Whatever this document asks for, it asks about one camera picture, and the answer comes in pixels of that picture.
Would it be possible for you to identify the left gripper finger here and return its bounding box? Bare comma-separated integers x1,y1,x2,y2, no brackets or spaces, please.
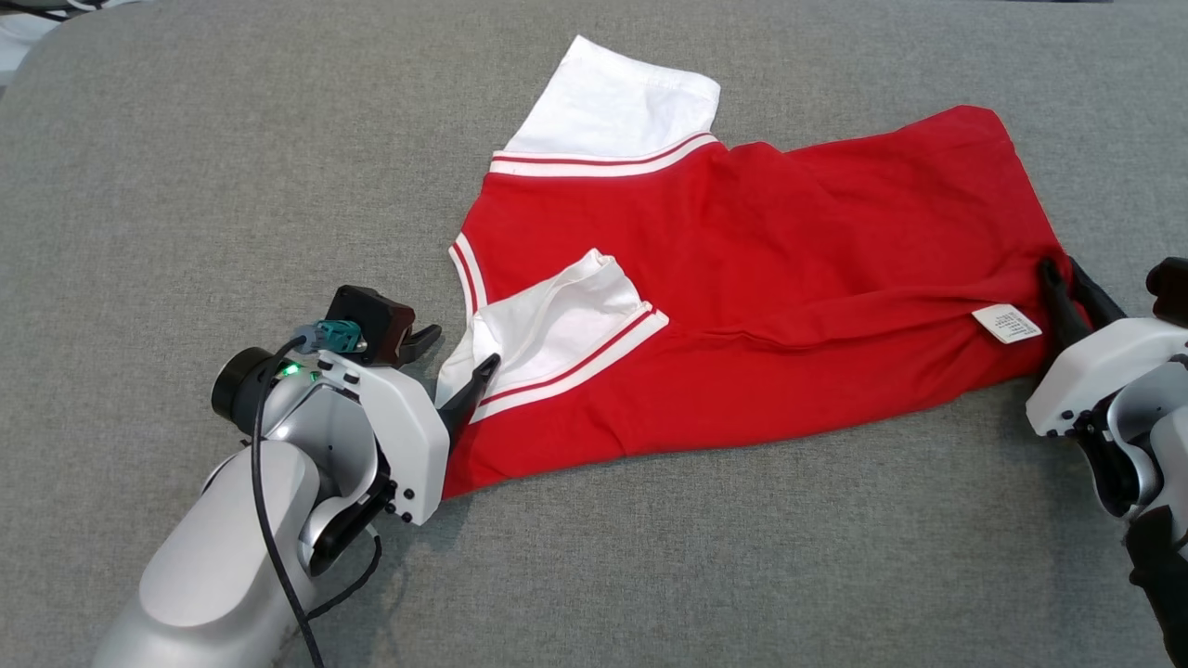
436,353,502,442
397,323,443,363

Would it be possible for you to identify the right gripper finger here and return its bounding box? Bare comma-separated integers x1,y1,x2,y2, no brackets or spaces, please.
1068,259,1129,328
1037,257,1091,352

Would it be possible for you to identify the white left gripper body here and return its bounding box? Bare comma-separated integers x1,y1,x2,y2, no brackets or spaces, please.
211,346,451,527

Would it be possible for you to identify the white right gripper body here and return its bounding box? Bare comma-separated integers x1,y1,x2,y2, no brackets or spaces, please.
1026,318,1188,437

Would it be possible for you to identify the red and white jersey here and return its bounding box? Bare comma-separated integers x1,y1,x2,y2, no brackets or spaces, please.
434,35,1078,502

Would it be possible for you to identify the teal left camera connector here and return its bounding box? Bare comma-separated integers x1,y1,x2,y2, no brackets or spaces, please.
295,318,363,355

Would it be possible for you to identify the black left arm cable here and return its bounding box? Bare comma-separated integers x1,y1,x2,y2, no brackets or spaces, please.
249,339,383,668

